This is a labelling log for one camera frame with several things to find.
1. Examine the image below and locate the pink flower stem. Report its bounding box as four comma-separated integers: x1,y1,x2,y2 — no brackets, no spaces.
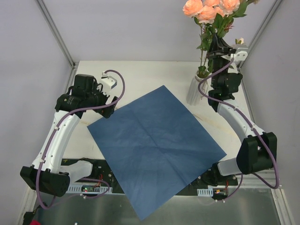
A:
182,0,220,78
212,0,259,38
235,37,245,47

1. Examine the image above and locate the blue wrapping paper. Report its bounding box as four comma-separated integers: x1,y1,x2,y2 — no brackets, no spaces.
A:
88,86,226,220

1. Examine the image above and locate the cream printed ribbon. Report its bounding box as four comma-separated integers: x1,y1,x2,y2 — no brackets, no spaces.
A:
192,112,240,142

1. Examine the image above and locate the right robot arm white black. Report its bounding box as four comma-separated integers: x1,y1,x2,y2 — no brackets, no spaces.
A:
207,35,277,185

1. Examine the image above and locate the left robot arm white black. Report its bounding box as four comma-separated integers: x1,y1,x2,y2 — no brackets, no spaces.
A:
20,74,118,197

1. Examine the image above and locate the white ribbed ceramic vase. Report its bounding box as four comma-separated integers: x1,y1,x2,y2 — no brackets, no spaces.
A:
186,72,203,106

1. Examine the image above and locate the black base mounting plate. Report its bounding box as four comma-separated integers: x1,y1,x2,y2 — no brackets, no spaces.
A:
73,158,239,198

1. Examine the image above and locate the red black object corner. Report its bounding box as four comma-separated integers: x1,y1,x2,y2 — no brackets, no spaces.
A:
22,205,42,225

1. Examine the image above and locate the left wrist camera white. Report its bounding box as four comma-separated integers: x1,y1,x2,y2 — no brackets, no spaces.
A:
97,72,117,97

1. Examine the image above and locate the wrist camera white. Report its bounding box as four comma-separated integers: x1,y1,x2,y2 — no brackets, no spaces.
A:
97,72,117,97
231,44,248,62

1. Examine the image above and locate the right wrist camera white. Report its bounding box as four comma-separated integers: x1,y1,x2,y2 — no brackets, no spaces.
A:
231,44,248,62

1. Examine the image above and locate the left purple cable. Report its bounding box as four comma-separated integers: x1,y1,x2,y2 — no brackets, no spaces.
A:
35,69,126,210

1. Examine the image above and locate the purple cable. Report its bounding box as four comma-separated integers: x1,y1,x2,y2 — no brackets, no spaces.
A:
197,57,280,189
35,69,126,210

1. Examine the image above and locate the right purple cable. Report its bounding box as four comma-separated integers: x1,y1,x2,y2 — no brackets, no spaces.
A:
197,57,280,189

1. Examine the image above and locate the right aluminium frame post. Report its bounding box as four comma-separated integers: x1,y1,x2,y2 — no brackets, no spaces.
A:
236,0,284,70

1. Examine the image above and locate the aluminium frame post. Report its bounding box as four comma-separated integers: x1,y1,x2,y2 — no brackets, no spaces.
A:
236,0,284,70
35,0,78,68

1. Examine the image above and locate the left white cable duct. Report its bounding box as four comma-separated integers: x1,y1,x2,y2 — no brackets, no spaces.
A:
66,184,113,195

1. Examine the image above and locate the white cable duct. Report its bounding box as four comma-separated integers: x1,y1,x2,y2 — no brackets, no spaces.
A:
197,187,214,197
66,184,113,195

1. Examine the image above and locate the left aluminium frame post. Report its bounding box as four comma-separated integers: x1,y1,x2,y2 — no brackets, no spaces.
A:
35,0,78,68

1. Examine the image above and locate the right white cable duct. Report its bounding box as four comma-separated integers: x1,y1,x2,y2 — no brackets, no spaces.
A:
197,187,214,197

